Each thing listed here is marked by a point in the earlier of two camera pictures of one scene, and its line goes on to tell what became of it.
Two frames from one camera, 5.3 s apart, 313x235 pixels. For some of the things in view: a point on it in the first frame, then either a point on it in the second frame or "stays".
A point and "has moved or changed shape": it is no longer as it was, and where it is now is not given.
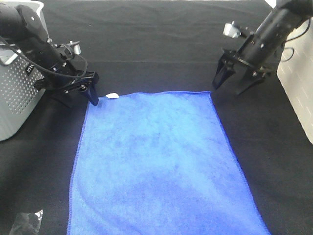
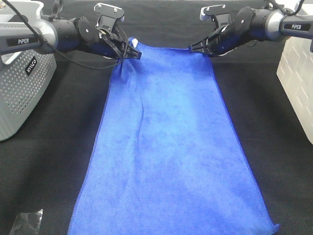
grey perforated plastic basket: [19, 98] stays
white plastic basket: [295, 72] stays
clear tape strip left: [27, 223] stays
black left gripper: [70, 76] -> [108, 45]
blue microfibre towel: [159, 164] has moved or changed shape
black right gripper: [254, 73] -> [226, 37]
